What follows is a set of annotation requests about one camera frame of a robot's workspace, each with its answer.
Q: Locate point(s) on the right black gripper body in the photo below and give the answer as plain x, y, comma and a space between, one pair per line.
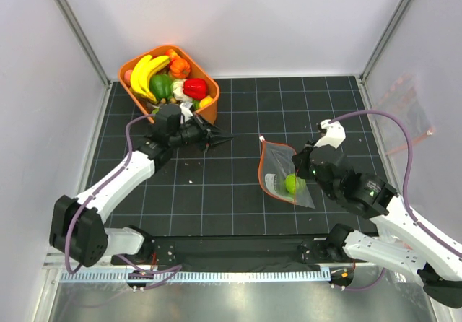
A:
304, 167

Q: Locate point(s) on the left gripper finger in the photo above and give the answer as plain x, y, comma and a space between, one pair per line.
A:
204, 125
214, 140

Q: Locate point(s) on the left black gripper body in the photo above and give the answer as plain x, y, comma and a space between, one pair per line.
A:
193, 133

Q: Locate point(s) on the light green round fruit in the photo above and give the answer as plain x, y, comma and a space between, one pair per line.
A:
294, 184

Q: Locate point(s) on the clear zip bag red zipper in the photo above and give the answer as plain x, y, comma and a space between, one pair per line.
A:
274, 166

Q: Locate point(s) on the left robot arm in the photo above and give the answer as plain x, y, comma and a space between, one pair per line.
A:
78, 223

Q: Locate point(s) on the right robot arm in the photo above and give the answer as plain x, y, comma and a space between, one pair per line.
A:
371, 198

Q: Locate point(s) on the spare zip bags pile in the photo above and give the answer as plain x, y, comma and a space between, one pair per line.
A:
395, 255

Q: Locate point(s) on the orange plastic basket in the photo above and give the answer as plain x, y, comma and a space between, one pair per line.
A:
167, 74

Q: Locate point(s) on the yellow lemon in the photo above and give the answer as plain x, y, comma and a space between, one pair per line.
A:
205, 101

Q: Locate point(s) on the red bell pepper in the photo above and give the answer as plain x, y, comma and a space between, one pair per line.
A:
195, 88

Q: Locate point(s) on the white cauliflower toy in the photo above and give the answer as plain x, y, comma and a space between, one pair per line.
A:
177, 90

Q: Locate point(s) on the green bell pepper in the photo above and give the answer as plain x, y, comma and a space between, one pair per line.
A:
160, 86

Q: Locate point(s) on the black grid mat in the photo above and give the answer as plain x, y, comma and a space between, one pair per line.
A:
218, 192

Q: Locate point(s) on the yellow banana bunch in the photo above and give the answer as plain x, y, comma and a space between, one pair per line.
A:
146, 67

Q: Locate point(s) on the small orange pumpkin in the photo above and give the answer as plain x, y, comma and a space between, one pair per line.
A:
180, 68

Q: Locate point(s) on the pink peach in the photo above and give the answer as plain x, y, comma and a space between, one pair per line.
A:
127, 77

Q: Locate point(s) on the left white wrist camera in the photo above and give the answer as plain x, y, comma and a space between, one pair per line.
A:
185, 113

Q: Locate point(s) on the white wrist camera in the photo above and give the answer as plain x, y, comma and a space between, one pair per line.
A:
185, 113
332, 134

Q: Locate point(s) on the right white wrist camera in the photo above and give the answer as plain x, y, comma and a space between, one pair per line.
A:
332, 134

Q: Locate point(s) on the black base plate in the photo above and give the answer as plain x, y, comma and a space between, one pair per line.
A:
239, 253

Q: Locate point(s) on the slotted cable duct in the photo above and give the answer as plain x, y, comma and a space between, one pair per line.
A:
127, 275

